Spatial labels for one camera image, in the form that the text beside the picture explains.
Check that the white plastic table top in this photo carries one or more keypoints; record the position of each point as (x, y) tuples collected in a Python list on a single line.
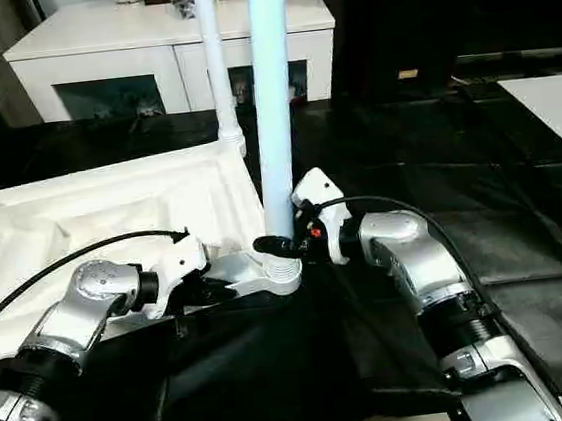
[(109, 203)]

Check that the white plastic table leg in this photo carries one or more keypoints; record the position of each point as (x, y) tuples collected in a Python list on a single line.
[(271, 96), (216, 51)]

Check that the black mat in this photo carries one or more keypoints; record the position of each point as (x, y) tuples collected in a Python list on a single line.
[(407, 167)]

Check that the small yellow tag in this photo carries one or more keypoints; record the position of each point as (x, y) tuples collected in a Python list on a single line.
[(408, 74)]

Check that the black tangled bundle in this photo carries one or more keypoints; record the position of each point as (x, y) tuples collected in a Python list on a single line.
[(184, 5)]

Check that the white low cabinet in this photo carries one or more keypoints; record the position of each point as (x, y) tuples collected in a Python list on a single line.
[(117, 41)]

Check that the white long board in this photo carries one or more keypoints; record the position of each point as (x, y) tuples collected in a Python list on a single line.
[(557, 111)]

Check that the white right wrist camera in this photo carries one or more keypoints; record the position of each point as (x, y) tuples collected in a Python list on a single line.
[(316, 186)]

